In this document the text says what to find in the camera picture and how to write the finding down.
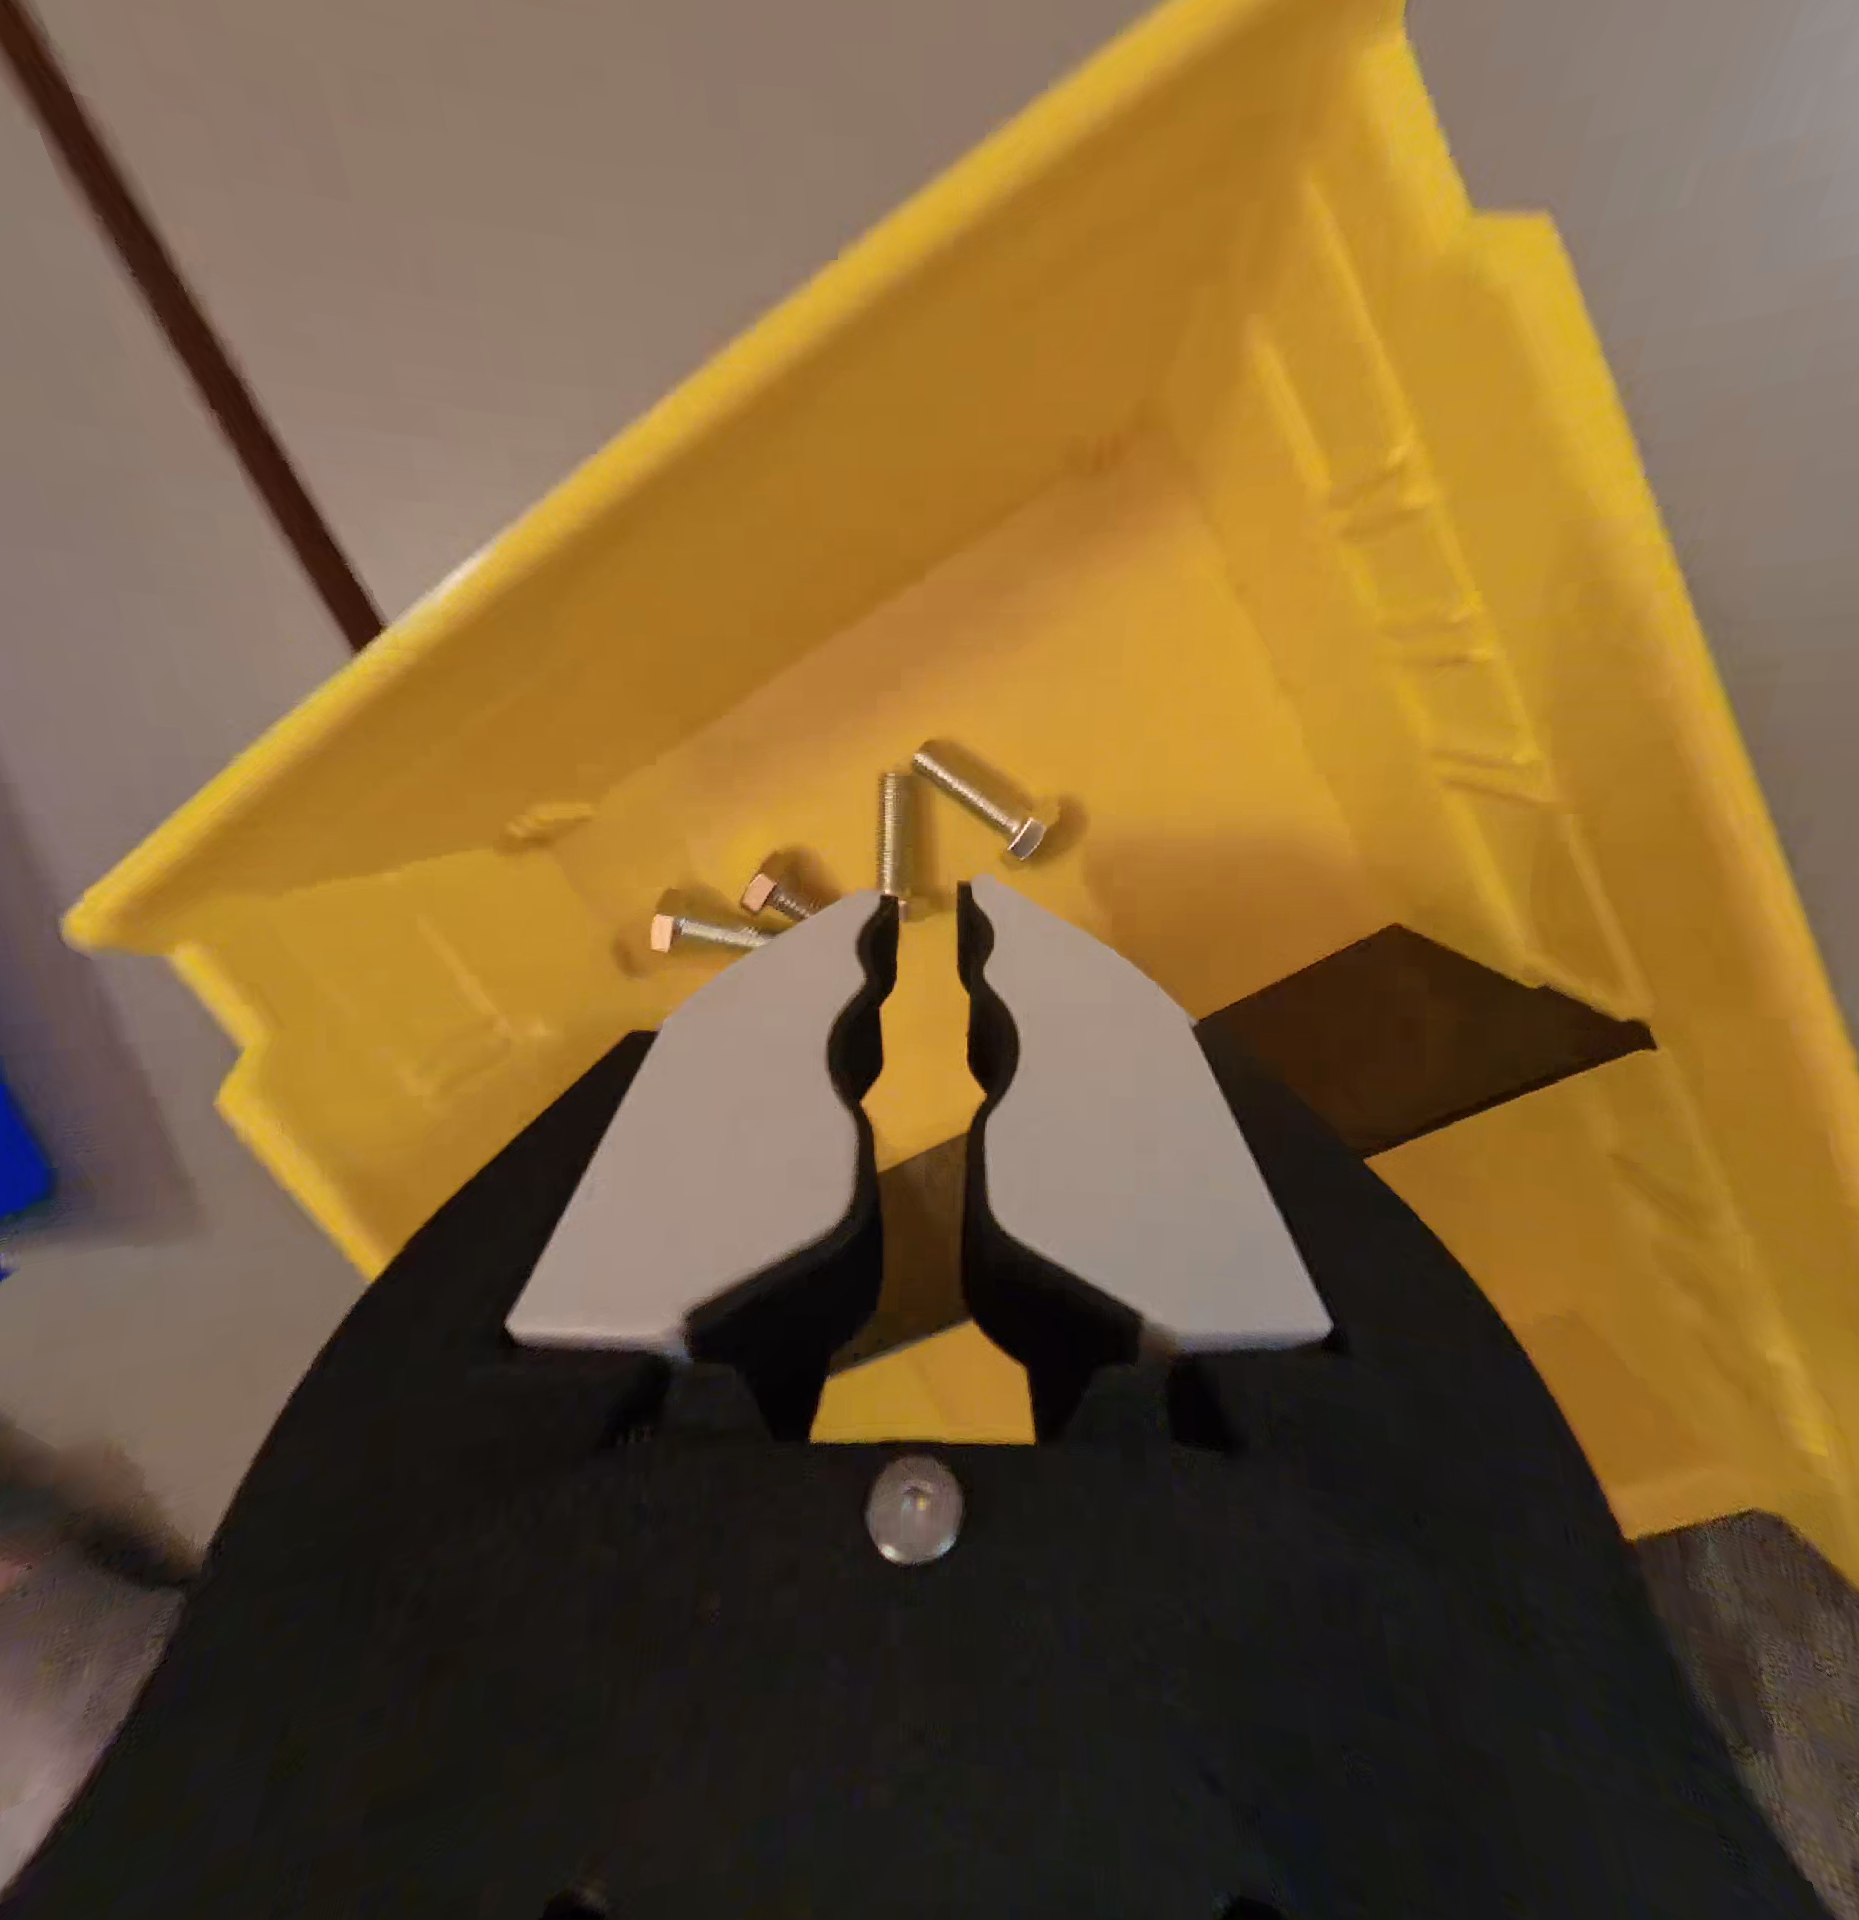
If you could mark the yellow plastic bin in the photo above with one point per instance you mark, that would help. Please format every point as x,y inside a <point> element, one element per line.
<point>1244,674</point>

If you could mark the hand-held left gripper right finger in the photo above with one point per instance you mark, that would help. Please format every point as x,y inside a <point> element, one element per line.
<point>1125,1156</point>

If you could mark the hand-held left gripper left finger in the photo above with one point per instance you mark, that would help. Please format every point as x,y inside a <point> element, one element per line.
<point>720,1139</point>

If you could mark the silver hex bolt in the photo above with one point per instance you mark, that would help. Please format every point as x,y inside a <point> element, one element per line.
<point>705,933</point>
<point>977,798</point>
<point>895,833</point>
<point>774,897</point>

